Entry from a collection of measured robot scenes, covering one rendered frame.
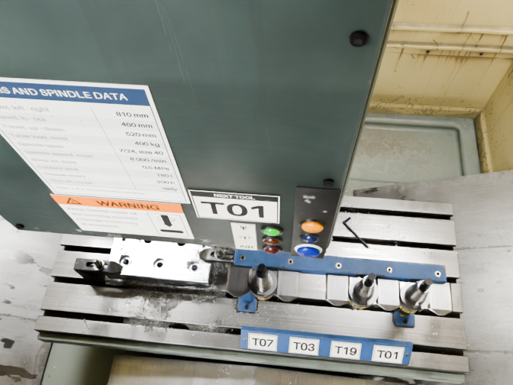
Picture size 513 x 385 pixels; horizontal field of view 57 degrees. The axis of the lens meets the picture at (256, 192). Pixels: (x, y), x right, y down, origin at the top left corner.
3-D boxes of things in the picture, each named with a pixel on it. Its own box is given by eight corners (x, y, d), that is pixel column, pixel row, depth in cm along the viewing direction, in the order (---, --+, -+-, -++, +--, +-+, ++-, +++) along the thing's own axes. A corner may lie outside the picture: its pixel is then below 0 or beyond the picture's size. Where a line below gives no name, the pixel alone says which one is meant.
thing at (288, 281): (298, 302, 103) (298, 302, 102) (274, 300, 104) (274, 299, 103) (300, 272, 106) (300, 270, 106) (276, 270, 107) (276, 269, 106)
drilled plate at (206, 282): (210, 287, 133) (208, 282, 128) (111, 278, 135) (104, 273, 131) (221, 213, 143) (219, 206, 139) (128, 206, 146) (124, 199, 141)
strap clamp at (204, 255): (246, 274, 138) (244, 257, 125) (203, 270, 139) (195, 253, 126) (248, 263, 140) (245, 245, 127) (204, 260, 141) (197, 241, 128)
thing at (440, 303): (453, 316, 101) (454, 315, 100) (427, 314, 101) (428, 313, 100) (450, 285, 104) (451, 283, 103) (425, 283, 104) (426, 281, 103)
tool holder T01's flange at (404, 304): (424, 284, 105) (427, 281, 103) (429, 312, 102) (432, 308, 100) (395, 285, 105) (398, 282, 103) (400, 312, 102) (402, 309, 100)
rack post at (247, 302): (256, 312, 133) (250, 282, 107) (237, 311, 133) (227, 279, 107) (259, 279, 138) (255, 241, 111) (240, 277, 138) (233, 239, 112)
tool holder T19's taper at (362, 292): (374, 281, 103) (379, 272, 97) (374, 302, 101) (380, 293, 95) (353, 279, 103) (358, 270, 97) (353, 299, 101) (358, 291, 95)
